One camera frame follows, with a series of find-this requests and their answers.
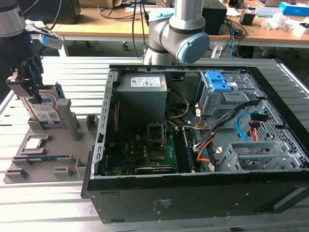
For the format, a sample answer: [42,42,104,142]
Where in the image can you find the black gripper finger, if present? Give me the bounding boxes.
[6,69,42,104]

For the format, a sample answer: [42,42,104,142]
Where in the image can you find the hard disk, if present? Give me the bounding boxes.
[14,82,66,126]

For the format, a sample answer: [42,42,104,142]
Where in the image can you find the grey perforated disk bay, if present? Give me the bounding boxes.
[215,141,304,173]

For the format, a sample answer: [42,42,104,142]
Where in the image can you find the crumpled white paper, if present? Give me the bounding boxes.
[25,19,46,32]

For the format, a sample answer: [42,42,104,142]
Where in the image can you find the silver CPU chip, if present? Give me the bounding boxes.
[25,138,44,151]

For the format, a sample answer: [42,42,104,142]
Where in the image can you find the large black box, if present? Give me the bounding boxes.
[23,0,82,25]

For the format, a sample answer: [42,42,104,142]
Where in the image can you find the grey parts rack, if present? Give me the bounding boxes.
[3,99,100,185]

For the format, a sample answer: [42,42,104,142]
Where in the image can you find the blue RAM stick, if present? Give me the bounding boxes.
[13,155,73,163]

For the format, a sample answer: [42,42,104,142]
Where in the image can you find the grey power supply unit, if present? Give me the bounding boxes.
[115,73,171,121]

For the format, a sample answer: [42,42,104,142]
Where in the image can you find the green motherboard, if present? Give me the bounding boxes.
[104,120,202,175]

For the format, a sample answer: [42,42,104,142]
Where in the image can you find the CPU socket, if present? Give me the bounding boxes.
[146,121,168,145]

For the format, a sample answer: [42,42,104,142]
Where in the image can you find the black graphics card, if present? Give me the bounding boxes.
[134,165,177,175]

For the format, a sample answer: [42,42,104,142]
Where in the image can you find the installed RAM stick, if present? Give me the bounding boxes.
[183,129,196,171]

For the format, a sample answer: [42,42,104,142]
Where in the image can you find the blue drive carrier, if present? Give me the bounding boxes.
[206,70,233,92]

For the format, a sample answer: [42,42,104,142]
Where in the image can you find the grey drive bay cage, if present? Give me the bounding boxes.
[199,70,258,118]

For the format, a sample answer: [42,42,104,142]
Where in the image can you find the white power strip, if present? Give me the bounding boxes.
[211,45,223,58]

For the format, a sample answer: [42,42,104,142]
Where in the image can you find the black speaker box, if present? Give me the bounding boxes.
[202,0,228,36]

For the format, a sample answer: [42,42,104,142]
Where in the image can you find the black open PC case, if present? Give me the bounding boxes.
[81,58,309,223]

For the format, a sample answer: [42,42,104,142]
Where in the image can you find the small black box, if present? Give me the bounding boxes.
[239,12,256,26]

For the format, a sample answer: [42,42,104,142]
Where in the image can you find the clear plastic bag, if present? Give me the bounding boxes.
[262,12,293,31]

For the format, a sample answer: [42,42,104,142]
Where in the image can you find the blue cardboard box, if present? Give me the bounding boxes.
[278,1,309,17]

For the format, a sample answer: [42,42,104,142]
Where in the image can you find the white box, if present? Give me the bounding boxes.
[286,20,309,38]

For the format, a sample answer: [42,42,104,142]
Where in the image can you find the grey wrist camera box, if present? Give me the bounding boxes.
[38,33,64,50]

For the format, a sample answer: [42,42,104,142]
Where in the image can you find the wooden desk white frame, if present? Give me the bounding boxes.
[23,0,309,58]

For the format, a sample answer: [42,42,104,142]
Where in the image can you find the black hanging cable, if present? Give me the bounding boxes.
[131,0,136,58]

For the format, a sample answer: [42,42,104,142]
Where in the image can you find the yellow wire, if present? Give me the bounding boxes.
[167,88,190,119]

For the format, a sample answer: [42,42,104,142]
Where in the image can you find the black cable bundle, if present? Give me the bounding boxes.
[193,99,263,155]

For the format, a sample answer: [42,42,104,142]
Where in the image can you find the blue hanging cable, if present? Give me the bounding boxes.
[229,38,239,58]

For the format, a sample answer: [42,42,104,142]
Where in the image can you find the blue data wire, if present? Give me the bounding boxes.
[235,111,259,143]

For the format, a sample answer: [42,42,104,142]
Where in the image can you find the orange power wire black connector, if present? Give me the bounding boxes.
[248,113,270,141]

